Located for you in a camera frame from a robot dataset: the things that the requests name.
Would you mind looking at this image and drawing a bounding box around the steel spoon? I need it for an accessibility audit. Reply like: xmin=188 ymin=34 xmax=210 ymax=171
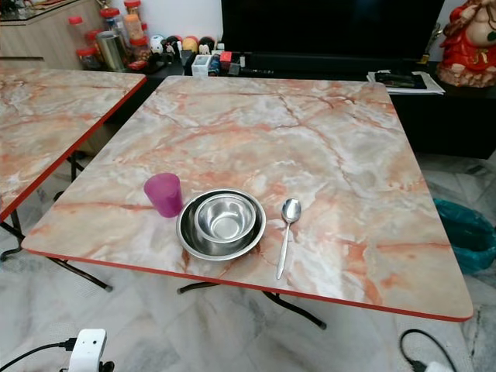
xmin=275 ymin=198 xmax=303 ymax=281

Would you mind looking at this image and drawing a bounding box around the purple plastic cup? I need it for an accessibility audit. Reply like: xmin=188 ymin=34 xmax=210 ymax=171
xmin=144 ymin=172 xmax=184 ymax=219

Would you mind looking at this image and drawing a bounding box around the steel bowl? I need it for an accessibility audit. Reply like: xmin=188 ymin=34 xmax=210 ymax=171
xmin=194 ymin=194 xmax=258 ymax=243

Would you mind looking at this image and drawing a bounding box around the marble pattern folding table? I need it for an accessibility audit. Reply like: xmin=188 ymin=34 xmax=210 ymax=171
xmin=22 ymin=75 xmax=475 ymax=330
xmin=0 ymin=68 xmax=148 ymax=291

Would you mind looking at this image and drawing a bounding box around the small red-lid jar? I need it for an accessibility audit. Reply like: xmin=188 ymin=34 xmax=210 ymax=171
xmin=126 ymin=37 xmax=150 ymax=71
xmin=75 ymin=47 xmax=98 ymax=71

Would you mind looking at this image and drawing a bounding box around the metal tin canister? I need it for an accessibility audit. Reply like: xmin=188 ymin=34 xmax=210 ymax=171
xmin=95 ymin=31 xmax=128 ymax=73

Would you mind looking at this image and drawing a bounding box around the white desk organiser box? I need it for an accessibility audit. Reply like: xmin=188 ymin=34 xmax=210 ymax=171
xmin=191 ymin=54 xmax=212 ymax=77

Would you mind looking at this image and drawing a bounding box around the black white doll figurine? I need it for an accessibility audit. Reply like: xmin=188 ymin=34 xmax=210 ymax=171
xmin=163 ymin=37 xmax=181 ymax=60

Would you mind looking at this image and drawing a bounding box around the tall red-lid plastic jar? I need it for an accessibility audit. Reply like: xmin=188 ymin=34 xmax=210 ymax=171
xmin=98 ymin=7 xmax=122 ymax=34
xmin=67 ymin=15 xmax=88 ymax=52

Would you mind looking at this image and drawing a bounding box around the black television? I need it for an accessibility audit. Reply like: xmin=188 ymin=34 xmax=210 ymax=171
xmin=221 ymin=0 xmax=446 ymax=59

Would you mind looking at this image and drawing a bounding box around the flat black device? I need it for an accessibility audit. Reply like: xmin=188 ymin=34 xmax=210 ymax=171
xmin=376 ymin=71 xmax=429 ymax=88

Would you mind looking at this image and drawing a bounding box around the red buddha statue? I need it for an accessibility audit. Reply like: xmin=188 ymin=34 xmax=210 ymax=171
xmin=436 ymin=0 xmax=496 ymax=88

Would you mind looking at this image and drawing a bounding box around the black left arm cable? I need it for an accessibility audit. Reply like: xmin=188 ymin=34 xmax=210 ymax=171
xmin=2 ymin=337 xmax=77 ymax=372

